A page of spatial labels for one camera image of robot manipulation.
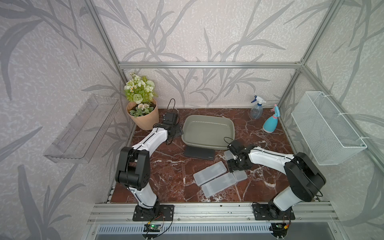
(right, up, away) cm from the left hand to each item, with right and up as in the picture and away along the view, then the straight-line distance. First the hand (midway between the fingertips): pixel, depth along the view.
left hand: (176, 131), depth 94 cm
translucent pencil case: (+38, -25, -9) cm, 46 cm away
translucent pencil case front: (+23, -30, -13) cm, 40 cm away
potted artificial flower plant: (-21, +17, 0) cm, 27 cm away
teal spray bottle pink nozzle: (+64, +5, +8) cm, 65 cm away
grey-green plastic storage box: (+21, -1, +15) cm, 26 cm away
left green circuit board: (-7, -45, -23) cm, 51 cm away
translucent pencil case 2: (+20, -24, -8) cm, 32 cm away
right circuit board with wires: (+55, -47, -22) cm, 75 cm away
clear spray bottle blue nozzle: (+59, +15, +20) cm, 64 cm away
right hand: (+36, -21, -4) cm, 42 cm away
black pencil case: (+15, -13, 0) cm, 20 cm away
